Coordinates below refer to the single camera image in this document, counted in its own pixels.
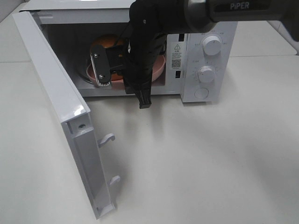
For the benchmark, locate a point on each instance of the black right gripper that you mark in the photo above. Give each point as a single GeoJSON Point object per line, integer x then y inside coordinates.
{"type": "Point", "coordinates": [140, 52]}

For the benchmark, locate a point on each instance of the pink round plate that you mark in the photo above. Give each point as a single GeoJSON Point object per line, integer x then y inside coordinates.
{"type": "Point", "coordinates": [158, 68]}

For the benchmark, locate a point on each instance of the round white door button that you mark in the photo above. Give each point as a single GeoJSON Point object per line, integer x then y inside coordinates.
{"type": "Point", "coordinates": [201, 93]}

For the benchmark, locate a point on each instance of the burger with lettuce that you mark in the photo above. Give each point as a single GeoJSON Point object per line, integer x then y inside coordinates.
{"type": "Point", "coordinates": [108, 41]}

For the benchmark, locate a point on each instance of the white timer knob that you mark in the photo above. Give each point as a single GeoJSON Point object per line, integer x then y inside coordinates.
{"type": "Point", "coordinates": [206, 74]}

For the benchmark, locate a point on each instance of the white microwave door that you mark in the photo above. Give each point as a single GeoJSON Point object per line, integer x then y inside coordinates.
{"type": "Point", "coordinates": [72, 112]}

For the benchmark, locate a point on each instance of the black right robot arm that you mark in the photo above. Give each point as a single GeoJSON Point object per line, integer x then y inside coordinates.
{"type": "Point", "coordinates": [153, 20]}

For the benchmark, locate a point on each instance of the white warning label sticker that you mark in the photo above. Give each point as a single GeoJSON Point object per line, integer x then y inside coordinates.
{"type": "Point", "coordinates": [176, 55]}

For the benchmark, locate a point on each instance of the glass microwave turntable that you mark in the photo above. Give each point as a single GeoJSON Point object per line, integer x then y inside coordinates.
{"type": "Point", "coordinates": [81, 66]}

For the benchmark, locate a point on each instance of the white microwave oven body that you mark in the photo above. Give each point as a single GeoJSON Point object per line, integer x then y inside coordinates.
{"type": "Point", "coordinates": [71, 26]}

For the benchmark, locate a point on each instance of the upper white power knob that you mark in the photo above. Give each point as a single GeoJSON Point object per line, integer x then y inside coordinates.
{"type": "Point", "coordinates": [212, 45]}

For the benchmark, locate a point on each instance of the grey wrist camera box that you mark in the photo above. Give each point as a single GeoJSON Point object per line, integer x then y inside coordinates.
{"type": "Point", "coordinates": [100, 65]}

